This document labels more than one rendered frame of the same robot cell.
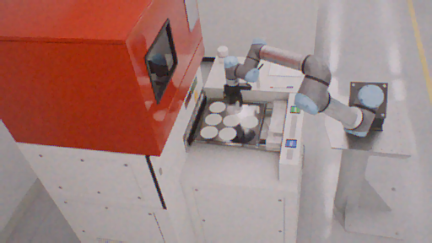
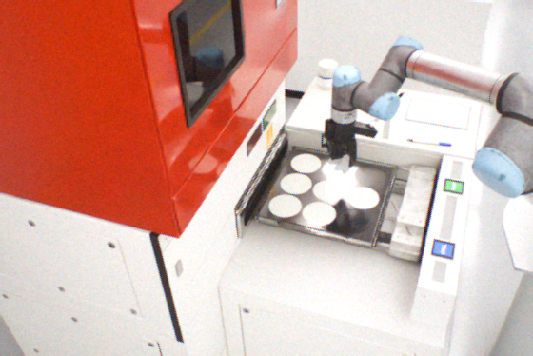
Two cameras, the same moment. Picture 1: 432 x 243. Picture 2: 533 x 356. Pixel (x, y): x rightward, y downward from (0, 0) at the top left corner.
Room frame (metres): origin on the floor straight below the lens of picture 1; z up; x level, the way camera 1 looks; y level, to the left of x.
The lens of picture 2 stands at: (0.41, 0.03, 2.06)
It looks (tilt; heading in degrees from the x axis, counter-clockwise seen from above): 40 degrees down; 3
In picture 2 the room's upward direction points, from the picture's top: 3 degrees counter-clockwise
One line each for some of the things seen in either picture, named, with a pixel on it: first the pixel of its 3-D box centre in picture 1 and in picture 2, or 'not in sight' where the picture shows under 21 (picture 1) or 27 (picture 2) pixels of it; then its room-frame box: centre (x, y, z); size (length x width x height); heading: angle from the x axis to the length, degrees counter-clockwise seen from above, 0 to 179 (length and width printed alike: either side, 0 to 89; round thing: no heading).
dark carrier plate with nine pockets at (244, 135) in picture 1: (231, 121); (328, 190); (1.69, -0.11, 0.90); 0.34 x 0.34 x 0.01; 70
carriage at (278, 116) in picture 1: (277, 126); (413, 212); (1.62, -0.36, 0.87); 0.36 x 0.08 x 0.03; 160
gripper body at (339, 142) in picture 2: (232, 91); (340, 135); (1.71, -0.13, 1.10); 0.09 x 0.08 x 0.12; 112
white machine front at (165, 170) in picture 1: (182, 126); (236, 186); (1.59, 0.17, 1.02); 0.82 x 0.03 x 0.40; 160
